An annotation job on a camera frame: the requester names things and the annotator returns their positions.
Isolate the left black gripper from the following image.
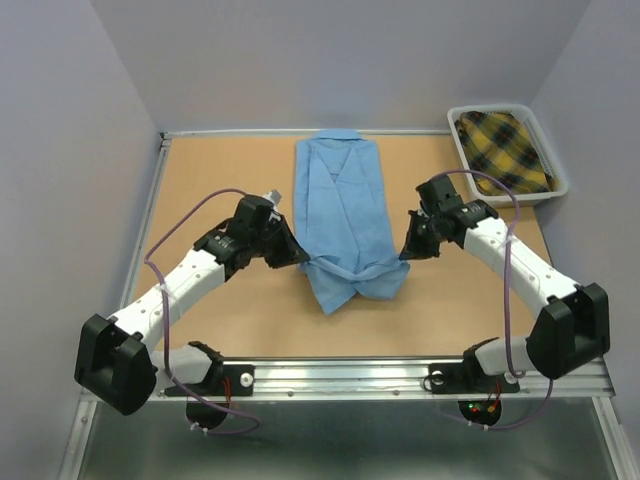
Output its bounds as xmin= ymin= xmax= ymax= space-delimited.
xmin=250 ymin=215 xmax=310 ymax=269

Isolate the light blue long sleeve shirt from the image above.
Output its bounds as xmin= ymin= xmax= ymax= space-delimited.
xmin=293 ymin=129 xmax=410 ymax=315

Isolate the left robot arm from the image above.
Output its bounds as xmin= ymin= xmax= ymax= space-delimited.
xmin=74 ymin=190 xmax=309 ymax=415

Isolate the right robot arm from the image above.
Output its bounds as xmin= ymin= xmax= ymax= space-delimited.
xmin=400 ymin=174 xmax=611 ymax=390

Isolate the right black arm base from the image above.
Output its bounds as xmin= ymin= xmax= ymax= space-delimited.
xmin=422 ymin=362 xmax=520 ymax=395

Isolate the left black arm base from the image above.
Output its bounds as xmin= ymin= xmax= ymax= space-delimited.
xmin=178 ymin=362 xmax=255 ymax=397

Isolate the yellow plaid shirt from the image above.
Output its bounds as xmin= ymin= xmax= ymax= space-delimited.
xmin=454 ymin=110 xmax=553 ymax=195

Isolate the white plastic basket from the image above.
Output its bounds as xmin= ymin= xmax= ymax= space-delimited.
xmin=446 ymin=104 xmax=570 ymax=210

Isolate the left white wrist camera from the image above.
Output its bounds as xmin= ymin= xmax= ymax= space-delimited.
xmin=263 ymin=189 xmax=281 ymax=222

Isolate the aluminium mounting rail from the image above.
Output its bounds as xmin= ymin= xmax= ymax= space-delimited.
xmin=172 ymin=354 xmax=614 ymax=403

